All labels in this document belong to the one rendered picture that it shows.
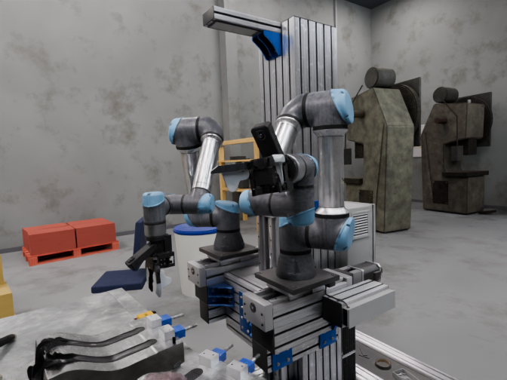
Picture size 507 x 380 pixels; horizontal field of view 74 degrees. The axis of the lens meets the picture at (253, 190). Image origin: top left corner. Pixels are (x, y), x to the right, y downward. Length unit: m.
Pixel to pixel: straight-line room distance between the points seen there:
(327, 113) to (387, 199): 5.59
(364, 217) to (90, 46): 6.81
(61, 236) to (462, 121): 8.54
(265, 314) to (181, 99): 7.14
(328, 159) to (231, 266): 0.76
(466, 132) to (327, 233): 8.18
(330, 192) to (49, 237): 5.36
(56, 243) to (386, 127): 5.87
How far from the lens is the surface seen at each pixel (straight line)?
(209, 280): 1.58
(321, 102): 1.12
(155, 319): 1.31
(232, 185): 0.72
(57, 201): 7.32
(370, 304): 1.32
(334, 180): 1.12
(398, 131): 6.74
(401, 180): 6.85
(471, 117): 9.37
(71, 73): 7.54
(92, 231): 6.22
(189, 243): 3.65
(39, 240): 6.10
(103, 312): 1.75
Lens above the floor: 1.46
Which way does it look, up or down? 5 degrees down
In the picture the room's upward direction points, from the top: 2 degrees counter-clockwise
